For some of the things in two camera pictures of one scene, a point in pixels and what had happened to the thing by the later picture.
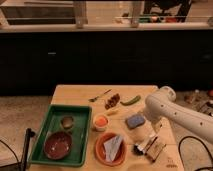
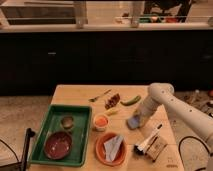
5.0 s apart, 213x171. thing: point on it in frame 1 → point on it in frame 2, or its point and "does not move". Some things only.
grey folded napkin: (111, 147) does not move
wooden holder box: (155, 150) does not move
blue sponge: (135, 121) does not move
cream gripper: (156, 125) → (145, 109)
